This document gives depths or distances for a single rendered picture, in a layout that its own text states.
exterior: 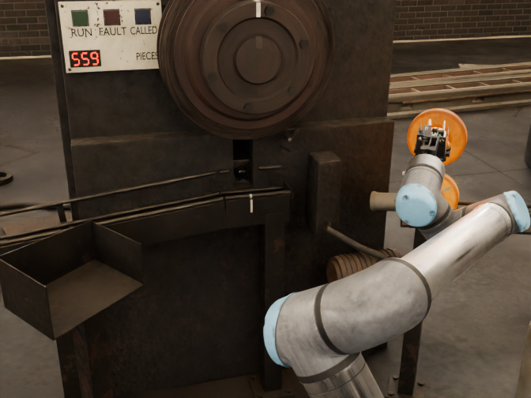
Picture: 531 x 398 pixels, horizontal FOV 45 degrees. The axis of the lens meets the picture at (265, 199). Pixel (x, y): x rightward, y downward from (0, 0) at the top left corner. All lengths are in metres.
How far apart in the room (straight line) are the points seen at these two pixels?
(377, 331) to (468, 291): 1.90
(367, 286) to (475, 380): 1.43
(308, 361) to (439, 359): 1.42
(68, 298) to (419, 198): 0.86
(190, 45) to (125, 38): 0.22
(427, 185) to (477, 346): 1.17
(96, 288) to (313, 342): 0.76
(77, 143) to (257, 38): 0.58
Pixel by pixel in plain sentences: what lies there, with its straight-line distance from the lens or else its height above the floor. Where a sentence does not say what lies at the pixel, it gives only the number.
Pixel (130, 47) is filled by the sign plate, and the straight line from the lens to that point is 1.81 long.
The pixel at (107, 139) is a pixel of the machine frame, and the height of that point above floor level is 0.87.
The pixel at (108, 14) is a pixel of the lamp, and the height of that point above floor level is 1.21.
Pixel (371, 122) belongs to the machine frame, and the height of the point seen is 0.87.
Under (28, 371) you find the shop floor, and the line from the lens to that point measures 2.44.
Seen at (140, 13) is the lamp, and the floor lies 1.21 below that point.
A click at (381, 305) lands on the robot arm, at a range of 0.99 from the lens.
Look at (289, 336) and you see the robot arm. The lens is 1.05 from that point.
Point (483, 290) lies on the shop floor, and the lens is 2.90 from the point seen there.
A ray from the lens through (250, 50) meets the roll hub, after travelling 1.62.
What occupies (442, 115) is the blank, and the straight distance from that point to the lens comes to 1.75.
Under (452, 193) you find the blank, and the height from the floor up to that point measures 0.73.
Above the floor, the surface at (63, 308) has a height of 0.59.
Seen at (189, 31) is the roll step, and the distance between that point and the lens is 1.66.
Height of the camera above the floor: 1.43
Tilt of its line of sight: 23 degrees down
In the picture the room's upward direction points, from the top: straight up
